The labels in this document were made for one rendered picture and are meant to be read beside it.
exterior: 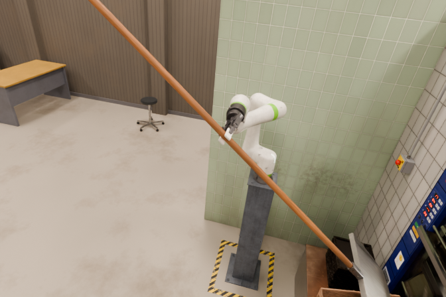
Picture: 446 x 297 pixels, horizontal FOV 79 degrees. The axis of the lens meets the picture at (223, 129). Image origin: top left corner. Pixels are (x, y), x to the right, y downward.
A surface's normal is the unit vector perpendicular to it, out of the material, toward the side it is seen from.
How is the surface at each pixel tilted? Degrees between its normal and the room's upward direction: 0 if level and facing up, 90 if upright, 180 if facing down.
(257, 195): 90
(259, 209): 90
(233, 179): 90
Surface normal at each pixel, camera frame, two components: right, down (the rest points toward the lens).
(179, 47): -0.22, 0.47
